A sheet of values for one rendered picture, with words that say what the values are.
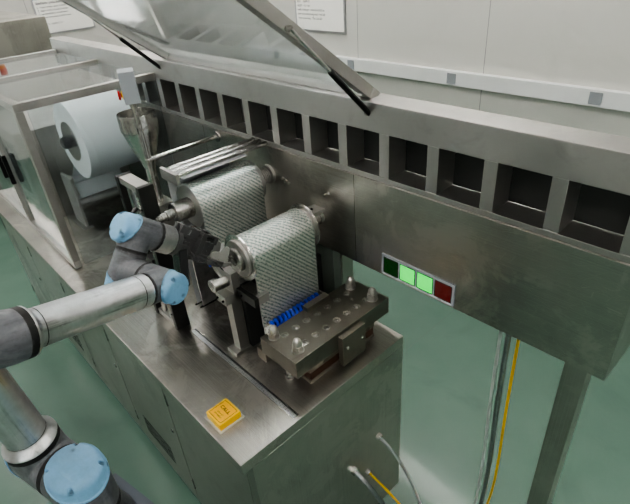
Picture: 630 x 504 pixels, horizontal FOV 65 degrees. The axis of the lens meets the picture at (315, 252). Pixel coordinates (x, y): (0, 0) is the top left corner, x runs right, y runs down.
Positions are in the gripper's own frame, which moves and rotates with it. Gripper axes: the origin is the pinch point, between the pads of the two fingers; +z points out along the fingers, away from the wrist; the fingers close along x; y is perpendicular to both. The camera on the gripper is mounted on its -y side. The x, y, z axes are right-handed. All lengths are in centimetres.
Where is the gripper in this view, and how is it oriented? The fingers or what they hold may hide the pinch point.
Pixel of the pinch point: (224, 264)
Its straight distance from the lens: 145.6
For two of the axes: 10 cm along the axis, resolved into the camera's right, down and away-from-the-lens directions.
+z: 6.0, 2.3, 7.7
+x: -6.9, -3.5, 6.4
